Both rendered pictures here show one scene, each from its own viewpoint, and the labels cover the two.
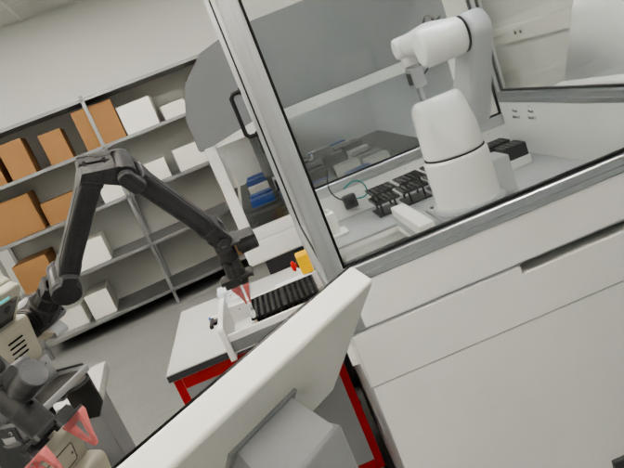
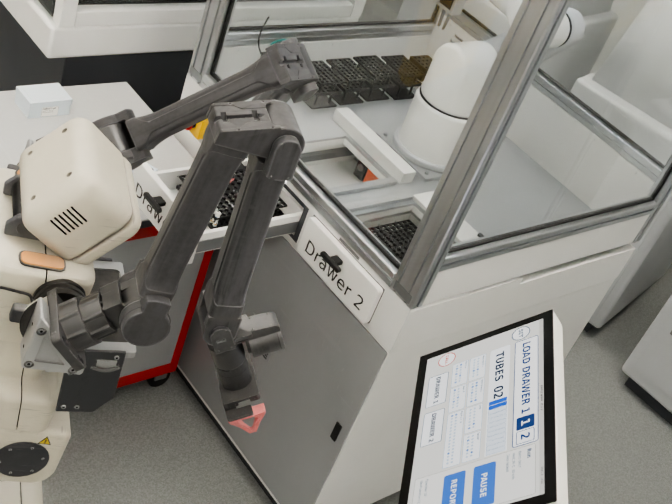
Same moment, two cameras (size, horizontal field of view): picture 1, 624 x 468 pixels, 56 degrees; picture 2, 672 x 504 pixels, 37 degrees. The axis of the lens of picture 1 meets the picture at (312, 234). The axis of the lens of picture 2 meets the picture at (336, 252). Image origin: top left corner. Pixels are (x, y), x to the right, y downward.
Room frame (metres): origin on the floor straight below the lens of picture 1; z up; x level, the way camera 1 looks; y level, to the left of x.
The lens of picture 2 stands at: (0.13, 1.54, 2.33)
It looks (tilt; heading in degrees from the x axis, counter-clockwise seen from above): 35 degrees down; 312
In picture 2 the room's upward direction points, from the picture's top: 22 degrees clockwise
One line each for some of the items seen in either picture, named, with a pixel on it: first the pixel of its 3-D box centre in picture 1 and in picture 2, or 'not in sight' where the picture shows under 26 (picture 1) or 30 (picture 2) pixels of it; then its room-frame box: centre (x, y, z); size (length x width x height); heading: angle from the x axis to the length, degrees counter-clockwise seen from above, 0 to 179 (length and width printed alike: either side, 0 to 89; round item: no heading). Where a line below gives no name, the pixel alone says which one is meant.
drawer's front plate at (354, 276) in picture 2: (338, 325); (338, 268); (1.45, 0.02, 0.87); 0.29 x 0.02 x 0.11; 3
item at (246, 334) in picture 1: (290, 304); (233, 201); (1.76, 0.15, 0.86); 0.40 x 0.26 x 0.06; 93
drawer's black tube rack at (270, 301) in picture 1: (286, 304); (230, 200); (1.76, 0.16, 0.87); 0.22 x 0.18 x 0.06; 93
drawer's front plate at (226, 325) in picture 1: (227, 327); (163, 210); (1.75, 0.36, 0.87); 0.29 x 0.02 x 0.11; 3
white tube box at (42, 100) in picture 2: (233, 291); (43, 100); (2.37, 0.40, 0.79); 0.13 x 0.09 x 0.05; 94
